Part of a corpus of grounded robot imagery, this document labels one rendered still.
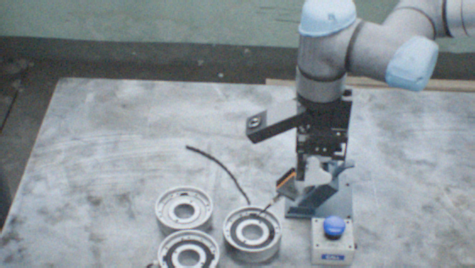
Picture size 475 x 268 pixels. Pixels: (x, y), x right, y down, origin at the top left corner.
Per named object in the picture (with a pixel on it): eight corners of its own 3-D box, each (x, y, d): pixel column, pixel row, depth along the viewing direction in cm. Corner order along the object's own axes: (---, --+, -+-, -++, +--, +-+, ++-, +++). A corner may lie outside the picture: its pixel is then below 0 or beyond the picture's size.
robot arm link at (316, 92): (296, 80, 106) (297, 48, 112) (293, 105, 109) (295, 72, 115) (348, 84, 105) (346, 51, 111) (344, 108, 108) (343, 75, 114)
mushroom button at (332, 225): (321, 249, 127) (323, 231, 124) (320, 231, 130) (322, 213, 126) (343, 250, 127) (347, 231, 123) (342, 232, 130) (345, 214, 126)
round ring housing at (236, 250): (281, 267, 127) (282, 252, 124) (220, 264, 127) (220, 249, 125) (281, 221, 135) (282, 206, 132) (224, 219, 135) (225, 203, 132)
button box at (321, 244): (311, 265, 127) (313, 247, 124) (310, 234, 133) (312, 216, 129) (357, 267, 127) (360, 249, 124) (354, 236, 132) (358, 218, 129)
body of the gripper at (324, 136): (344, 165, 116) (353, 108, 108) (291, 162, 116) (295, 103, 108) (343, 134, 122) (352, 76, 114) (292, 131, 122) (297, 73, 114)
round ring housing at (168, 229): (157, 201, 138) (155, 187, 135) (212, 199, 139) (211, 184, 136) (155, 244, 130) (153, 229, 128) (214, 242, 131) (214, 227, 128)
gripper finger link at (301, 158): (304, 187, 118) (308, 143, 113) (294, 186, 118) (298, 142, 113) (304, 169, 122) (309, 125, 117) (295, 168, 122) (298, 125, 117)
